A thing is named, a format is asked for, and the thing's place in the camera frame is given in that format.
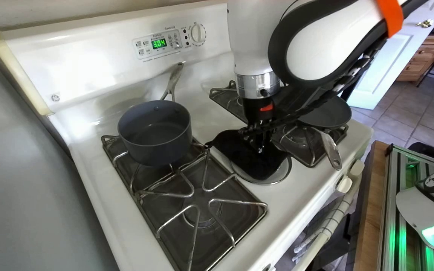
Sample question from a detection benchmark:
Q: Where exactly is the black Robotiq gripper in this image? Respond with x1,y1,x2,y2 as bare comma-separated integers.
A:
239,95,281,156

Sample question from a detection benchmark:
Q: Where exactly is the glass lid with metal handle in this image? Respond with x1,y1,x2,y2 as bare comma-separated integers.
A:
229,150,294,187

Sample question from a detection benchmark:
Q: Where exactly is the grey frying pan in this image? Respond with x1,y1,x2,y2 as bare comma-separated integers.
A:
271,92,352,172

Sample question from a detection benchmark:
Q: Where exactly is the white gas stove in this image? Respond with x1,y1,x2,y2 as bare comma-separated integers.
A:
0,0,375,271

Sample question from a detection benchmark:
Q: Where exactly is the large black burner grate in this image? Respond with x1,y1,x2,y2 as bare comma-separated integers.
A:
101,135,269,271

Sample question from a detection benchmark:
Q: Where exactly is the dark grey saucepan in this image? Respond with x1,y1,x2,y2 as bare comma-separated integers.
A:
117,61,194,168

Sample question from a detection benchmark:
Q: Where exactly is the white stove timer knob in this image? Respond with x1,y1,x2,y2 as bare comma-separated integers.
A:
188,22,209,46

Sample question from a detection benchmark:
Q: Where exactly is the wooden board edge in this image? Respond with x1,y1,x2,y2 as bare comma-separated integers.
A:
352,141,394,271

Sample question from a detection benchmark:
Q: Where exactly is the white panel door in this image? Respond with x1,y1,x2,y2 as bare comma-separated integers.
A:
346,0,434,112

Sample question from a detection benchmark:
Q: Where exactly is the black box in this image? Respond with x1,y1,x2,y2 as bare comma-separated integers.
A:
408,142,434,165

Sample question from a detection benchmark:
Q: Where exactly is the wooden cabinet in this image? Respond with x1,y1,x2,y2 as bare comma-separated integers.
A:
396,35,434,85

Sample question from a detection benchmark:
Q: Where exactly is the grey white refrigerator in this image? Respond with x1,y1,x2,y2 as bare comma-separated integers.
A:
0,40,120,271

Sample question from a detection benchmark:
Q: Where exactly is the white oven door handle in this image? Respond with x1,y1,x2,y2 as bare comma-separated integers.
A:
291,172,366,266

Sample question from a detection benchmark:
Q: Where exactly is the aluminium frame rail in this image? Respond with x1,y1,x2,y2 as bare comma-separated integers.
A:
381,144,434,271

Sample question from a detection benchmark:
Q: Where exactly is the orange strap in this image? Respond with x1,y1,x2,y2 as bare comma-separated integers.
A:
373,0,405,38

